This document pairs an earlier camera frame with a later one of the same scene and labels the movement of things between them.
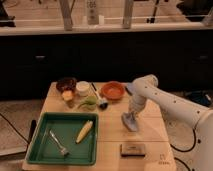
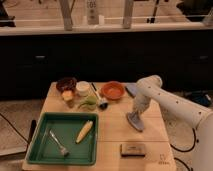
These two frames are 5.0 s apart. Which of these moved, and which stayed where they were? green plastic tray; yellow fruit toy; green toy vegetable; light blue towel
Moved: light blue towel
Stayed: green toy vegetable; yellow fruit toy; green plastic tray
